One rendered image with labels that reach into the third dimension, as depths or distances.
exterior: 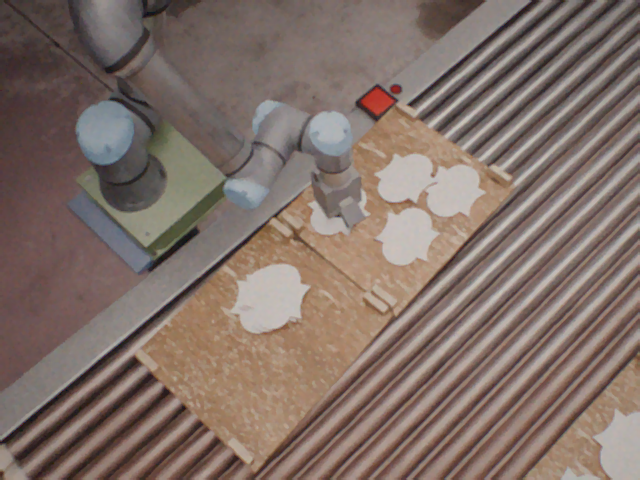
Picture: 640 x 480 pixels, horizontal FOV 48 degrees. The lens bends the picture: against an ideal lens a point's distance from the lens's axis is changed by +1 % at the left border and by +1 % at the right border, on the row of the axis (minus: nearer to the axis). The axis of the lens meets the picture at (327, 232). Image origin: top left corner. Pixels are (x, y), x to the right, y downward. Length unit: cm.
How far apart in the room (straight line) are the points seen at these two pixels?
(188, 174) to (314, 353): 52
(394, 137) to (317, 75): 138
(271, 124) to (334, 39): 182
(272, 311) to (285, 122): 38
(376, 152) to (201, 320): 55
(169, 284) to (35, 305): 123
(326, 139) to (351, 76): 173
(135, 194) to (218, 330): 36
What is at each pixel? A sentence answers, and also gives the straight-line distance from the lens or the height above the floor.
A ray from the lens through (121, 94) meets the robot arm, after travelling 157.
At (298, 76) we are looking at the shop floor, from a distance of 305.
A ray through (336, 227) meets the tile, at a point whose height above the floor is 94.
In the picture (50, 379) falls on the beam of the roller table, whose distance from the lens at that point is 161.
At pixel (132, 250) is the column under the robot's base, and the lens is 172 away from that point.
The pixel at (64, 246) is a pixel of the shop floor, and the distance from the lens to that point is 284.
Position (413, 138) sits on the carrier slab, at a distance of 170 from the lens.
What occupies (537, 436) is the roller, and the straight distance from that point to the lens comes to 147.
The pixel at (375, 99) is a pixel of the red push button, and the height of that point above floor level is 93.
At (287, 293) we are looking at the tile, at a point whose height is 97.
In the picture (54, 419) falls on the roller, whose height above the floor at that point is 92.
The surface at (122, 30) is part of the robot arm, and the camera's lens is 118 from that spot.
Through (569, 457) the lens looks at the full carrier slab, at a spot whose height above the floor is 94.
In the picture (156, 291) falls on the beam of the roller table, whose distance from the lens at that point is 160.
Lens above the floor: 232
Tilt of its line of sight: 62 degrees down
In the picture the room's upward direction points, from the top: 8 degrees counter-clockwise
